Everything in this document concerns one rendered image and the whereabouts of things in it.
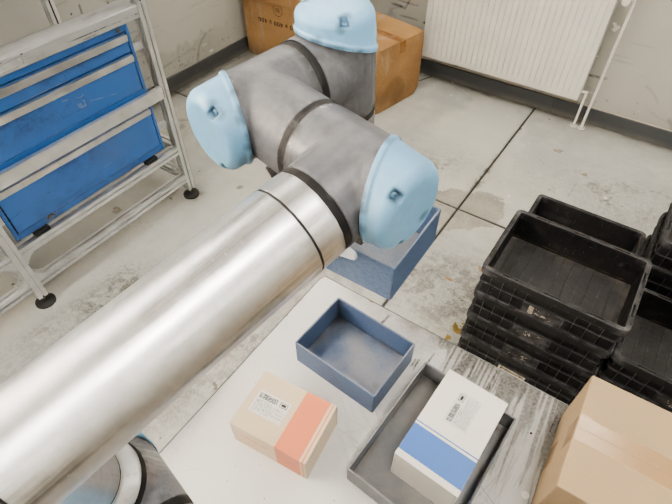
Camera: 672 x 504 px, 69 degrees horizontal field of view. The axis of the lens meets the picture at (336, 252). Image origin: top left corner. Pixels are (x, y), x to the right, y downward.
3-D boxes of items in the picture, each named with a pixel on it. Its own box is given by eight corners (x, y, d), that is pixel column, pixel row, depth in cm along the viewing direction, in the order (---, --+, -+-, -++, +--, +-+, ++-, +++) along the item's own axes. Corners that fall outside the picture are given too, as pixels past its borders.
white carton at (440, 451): (448, 513, 86) (457, 497, 79) (390, 471, 90) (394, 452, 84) (496, 424, 96) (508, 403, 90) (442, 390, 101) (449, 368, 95)
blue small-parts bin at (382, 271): (281, 246, 79) (278, 213, 74) (333, 196, 88) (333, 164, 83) (390, 301, 72) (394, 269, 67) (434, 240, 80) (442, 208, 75)
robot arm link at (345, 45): (266, 6, 44) (335, -24, 47) (282, 112, 52) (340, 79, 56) (327, 35, 40) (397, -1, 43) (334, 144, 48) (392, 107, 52)
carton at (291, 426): (235, 439, 95) (229, 422, 89) (269, 388, 102) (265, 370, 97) (307, 479, 90) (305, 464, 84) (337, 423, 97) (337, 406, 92)
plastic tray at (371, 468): (441, 555, 82) (446, 548, 78) (345, 478, 90) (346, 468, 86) (510, 429, 96) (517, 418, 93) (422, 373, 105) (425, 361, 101)
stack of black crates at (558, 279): (453, 351, 172) (480, 266, 139) (486, 295, 189) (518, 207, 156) (567, 412, 157) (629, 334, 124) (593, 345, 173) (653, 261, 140)
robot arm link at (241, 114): (251, 135, 35) (359, 73, 40) (166, 74, 40) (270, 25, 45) (266, 211, 41) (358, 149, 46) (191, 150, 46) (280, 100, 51)
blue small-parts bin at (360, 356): (296, 359, 107) (294, 342, 102) (338, 314, 115) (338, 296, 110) (372, 413, 98) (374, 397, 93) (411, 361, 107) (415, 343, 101)
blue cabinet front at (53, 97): (16, 240, 184) (-76, 107, 143) (162, 147, 224) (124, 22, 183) (20, 244, 183) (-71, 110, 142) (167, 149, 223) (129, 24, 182)
